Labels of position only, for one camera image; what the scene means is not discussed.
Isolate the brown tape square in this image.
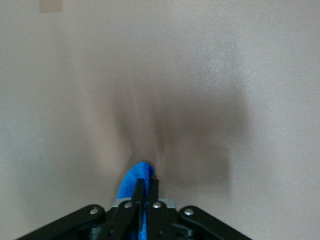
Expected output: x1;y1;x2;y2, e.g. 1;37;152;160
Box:
39;0;63;13

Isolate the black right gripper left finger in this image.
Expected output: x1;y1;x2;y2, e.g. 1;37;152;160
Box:
14;178;146;240

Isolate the blue towel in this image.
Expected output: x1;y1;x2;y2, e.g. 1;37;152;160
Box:
116;161;156;240

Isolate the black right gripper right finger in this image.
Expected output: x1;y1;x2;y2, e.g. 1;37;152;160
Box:
146;177;252;240

